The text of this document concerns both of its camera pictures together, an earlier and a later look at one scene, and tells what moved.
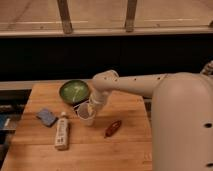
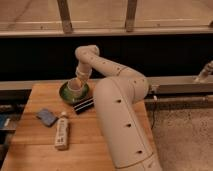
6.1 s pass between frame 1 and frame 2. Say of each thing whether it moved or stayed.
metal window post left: stayed
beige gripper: moved
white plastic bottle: stayed
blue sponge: stayed
